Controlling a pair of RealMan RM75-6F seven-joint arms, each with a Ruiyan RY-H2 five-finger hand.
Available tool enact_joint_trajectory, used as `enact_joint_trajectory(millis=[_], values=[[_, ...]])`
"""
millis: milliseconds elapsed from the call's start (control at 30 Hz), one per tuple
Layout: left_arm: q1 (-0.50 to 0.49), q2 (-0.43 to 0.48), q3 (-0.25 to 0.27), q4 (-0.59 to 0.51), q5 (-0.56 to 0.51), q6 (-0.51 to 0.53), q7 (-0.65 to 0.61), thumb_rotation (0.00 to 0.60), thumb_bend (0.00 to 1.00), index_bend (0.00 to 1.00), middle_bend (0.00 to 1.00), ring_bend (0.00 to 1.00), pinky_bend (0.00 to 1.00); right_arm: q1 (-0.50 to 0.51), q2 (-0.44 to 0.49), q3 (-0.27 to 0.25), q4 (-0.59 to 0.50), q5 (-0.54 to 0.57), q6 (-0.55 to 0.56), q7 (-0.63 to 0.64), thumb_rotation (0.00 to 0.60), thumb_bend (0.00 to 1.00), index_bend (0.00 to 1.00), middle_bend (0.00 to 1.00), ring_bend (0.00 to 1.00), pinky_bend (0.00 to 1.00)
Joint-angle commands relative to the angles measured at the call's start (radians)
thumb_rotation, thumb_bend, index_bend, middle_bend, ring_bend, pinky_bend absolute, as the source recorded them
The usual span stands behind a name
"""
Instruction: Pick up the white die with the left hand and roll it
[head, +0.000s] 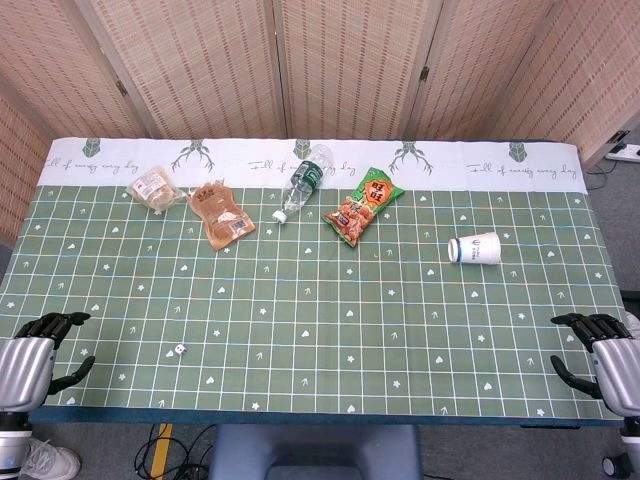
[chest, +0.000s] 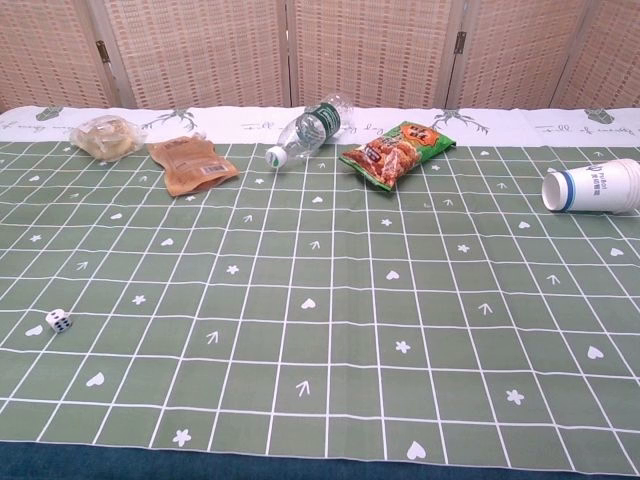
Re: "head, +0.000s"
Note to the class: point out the clear bread package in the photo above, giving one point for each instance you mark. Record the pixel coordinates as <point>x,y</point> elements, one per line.
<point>152,190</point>

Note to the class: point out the green grid tablecloth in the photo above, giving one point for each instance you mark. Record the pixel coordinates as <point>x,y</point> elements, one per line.
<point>310,310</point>

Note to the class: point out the green orange snack bag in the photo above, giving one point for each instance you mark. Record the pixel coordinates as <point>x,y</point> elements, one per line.
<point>362,207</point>

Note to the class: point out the woven bamboo screen panel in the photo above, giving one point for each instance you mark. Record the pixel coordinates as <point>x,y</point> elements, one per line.
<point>50,90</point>
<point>480,75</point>
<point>595,75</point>
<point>200,65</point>
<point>350,65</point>

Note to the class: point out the brown snack pouch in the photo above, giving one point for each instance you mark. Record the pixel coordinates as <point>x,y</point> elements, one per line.
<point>222,215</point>

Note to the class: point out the white paper cup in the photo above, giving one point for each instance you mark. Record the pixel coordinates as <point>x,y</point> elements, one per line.
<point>477,248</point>

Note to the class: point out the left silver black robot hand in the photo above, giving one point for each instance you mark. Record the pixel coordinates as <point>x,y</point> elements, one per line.
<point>22,367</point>

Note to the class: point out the white power strip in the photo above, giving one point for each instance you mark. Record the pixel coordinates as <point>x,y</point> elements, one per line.
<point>625,151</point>

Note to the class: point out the yellow floor tape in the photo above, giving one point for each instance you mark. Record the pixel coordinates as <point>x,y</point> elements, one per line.
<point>162,450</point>

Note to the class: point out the clear plastic water bottle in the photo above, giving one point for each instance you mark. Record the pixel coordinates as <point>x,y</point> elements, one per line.
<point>302,185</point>

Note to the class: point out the white sneaker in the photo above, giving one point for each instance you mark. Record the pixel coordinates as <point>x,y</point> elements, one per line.
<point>50,462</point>

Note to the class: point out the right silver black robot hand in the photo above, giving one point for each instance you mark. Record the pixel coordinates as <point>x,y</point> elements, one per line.
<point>620,370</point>

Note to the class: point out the small white die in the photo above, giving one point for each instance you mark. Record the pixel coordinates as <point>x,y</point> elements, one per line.
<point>179,349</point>

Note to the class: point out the black caster wheel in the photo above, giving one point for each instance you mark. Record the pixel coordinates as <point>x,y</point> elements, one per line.
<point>616,465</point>

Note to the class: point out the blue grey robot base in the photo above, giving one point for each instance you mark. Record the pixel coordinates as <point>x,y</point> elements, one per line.
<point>315,452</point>

